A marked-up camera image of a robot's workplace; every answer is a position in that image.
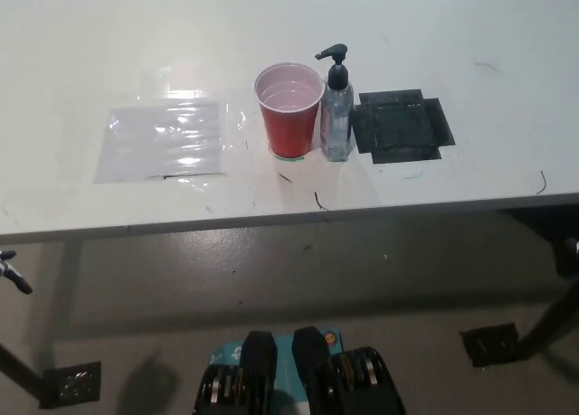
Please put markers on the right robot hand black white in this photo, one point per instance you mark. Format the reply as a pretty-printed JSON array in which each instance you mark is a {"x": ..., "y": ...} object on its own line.
[{"x": 574, "y": 247}]

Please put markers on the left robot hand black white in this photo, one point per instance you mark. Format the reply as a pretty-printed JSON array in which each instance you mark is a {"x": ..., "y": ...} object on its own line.
[{"x": 12, "y": 274}]

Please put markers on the clear soap bottle black pump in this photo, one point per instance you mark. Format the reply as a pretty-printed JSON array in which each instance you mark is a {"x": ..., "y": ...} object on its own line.
[{"x": 336, "y": 116}]

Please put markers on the robot body black teal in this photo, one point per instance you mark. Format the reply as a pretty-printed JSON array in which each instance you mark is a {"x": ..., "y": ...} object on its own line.
[{"x": 298, "y": 379}]

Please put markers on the black table leg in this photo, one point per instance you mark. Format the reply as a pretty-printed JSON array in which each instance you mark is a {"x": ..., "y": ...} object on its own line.
[
  {"x": 549, "y": 315},
  {"x": 20, "y": 370}
]

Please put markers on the clear plastic sheet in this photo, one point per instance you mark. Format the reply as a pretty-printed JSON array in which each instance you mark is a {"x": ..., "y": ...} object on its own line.
[{"x": 165, "y": 139}]

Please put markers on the black tape patch on table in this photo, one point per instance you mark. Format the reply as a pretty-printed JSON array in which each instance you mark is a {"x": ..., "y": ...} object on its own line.
[{"x": 400, "y": 125}]

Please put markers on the red plastic cup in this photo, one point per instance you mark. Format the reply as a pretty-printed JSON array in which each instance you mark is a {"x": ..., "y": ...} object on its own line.
[{"x": 289, "y": 116}]

